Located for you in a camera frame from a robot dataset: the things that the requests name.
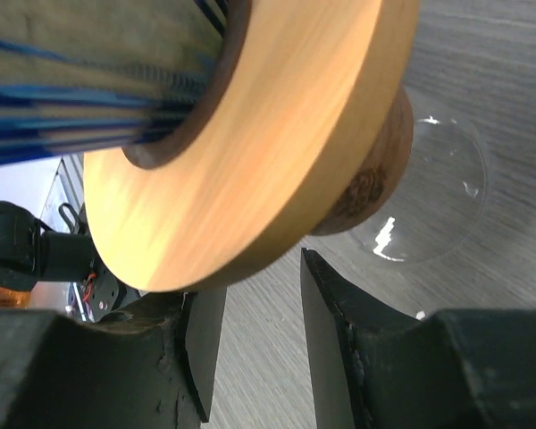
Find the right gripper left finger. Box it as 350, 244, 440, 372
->
0, 289, 226, 428

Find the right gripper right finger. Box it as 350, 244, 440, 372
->
300, 249, 536, 428

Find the glass carafe with wood band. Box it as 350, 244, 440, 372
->
311, 87, 489, 264

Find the wooden dripper ring holder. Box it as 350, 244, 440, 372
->
84, 1, 420, 292

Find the blue glass dripper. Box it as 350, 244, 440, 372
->
0, 1, 229, 165

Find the brown paper coffee filter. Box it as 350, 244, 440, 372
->
0, 1, 228, 103

